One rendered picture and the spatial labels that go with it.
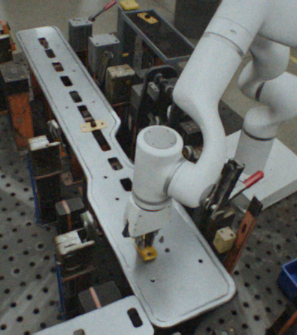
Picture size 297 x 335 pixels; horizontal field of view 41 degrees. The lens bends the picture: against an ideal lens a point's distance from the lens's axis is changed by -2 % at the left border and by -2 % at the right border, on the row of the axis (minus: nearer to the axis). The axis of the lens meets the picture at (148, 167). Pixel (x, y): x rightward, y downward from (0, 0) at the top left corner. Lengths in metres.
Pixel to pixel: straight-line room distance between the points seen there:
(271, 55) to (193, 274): 0.57
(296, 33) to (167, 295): 0.63
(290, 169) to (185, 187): 0.94
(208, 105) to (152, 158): 0.14
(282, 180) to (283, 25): 0.79
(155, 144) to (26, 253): 0.77
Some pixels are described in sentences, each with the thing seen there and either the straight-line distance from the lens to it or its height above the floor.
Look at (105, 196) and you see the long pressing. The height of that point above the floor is 1.00.
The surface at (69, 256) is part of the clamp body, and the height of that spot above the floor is 1.02.
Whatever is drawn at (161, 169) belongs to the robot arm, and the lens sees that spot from 0.73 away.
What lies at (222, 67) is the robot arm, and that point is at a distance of 0.77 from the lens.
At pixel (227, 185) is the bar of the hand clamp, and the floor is 1.16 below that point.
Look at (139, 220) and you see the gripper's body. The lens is 0.85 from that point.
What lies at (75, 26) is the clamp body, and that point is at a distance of 1.75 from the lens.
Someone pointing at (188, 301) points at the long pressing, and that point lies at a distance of 0.94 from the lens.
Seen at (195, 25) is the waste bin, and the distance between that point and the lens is 4.03.
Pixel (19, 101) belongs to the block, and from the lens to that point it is 1.53.
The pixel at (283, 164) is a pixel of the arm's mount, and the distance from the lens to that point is 1.63.
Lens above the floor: 1.83
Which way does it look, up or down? 45 degrees down
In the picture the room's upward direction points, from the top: 8 degrees clockwise
